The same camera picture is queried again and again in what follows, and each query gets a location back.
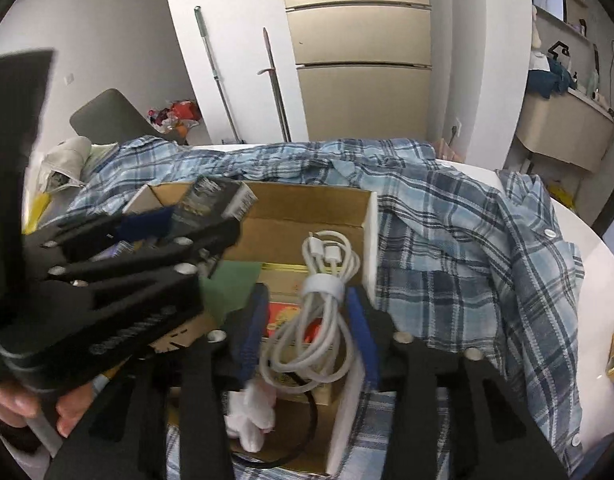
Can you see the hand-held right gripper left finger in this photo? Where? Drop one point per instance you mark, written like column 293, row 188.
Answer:
column 251, row 332

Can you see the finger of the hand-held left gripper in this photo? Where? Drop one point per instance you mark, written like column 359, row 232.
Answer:
column 137, row 225
column 187, row 245

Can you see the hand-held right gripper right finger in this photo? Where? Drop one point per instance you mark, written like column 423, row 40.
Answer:
column 365, row 340

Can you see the green box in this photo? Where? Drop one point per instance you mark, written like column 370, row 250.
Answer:
column 232, row 287

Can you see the dark printed box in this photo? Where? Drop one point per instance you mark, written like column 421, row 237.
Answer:
column 212, row 200

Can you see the cardboard box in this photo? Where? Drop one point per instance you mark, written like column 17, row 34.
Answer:
column 297, row 210

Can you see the person's left hand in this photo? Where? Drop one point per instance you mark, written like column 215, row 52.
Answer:
column 72, row 410

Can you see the red yellow box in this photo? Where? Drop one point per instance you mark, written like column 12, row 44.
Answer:
column 287, row 320

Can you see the white crumpled tissue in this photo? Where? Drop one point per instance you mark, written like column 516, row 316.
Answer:
column 249, row 417

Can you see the yellow flat item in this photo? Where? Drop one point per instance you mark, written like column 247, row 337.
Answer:
column 37, row 212

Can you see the dark grey chair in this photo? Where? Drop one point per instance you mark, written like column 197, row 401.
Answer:
column 112, row 115

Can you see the red bag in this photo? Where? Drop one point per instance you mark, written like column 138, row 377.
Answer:
column 179, row 112

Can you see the blue plaid shirt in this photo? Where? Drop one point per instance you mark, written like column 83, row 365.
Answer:
column 462, row 240

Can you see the gold refrigerator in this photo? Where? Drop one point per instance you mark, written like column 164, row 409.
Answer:
column 357, row 50

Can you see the beige vanity cabinet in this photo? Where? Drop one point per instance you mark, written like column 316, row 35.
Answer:
column 567, row 130

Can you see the dark blue cloth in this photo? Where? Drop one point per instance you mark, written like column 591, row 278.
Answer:
column 549, row 80

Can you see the black faucet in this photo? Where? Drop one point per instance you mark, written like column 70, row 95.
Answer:
column 557, row 50

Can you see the wall socket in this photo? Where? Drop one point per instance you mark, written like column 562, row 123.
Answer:
column 454, row 125

